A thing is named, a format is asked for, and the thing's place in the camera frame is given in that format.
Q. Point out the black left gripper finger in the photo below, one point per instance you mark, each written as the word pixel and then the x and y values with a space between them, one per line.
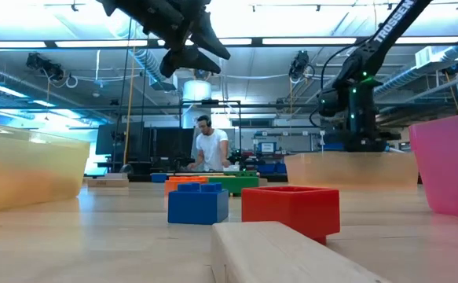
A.
pixel 189 63
pixel 209 39

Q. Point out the orange long brick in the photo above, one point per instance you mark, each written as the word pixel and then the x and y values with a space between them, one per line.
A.
pixel 173 184

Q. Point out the green long brick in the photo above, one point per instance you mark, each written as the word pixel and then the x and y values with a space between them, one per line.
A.
pixel 240 173
pixel 236 184

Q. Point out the wooden block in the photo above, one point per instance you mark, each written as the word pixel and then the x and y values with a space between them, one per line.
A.
pixel 283 259
pixel 114 175
pixel 108 182

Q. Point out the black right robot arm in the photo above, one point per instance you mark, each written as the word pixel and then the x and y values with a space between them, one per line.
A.
pixel 389 27

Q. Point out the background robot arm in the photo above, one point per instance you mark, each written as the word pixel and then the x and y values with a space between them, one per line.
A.
pixel 248 159

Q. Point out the white cylindrical tank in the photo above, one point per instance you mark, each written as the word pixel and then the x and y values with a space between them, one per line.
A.
pixel 196 94

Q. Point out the blue storage bins shelf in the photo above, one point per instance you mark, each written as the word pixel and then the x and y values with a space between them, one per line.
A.
pixel 332 146

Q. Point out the orange translucent bin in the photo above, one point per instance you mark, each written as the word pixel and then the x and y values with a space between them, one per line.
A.
pixel 350 169

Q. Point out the black ceiling-hung device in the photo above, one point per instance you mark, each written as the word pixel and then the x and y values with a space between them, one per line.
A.
pixel 42 65
pixel 300 63
pixel 450 70

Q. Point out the black monitor panels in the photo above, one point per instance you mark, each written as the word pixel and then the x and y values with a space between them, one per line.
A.
pixel 165 145

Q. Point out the grey panel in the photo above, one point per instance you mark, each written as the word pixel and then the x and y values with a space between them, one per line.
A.
pixel 233 137

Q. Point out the person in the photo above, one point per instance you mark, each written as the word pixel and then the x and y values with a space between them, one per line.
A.
pixel 211 147

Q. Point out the black beam with light strips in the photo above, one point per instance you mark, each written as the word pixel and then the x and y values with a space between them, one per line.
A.
pixel 307 41

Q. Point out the pink translucent bin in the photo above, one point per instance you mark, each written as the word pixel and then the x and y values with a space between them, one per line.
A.
pixel 448 165

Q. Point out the white air vent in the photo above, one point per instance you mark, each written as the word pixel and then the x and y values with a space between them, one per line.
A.
pixel 440 57

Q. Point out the blue background crates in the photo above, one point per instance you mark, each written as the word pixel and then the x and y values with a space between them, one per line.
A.
pixel 272 168

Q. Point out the dark red small brick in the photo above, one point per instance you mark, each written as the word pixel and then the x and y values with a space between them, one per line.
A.
pixel 291 212

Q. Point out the blue small brick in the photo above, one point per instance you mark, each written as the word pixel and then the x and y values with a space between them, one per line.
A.
pixel 197 208
pixel 158 177

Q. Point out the yellow translucent bin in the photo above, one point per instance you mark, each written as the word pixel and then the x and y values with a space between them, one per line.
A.
pixel 28 173

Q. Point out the silver spiral duct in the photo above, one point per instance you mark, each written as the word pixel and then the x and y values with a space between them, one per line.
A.
pixel 429 65
pixel 146 63

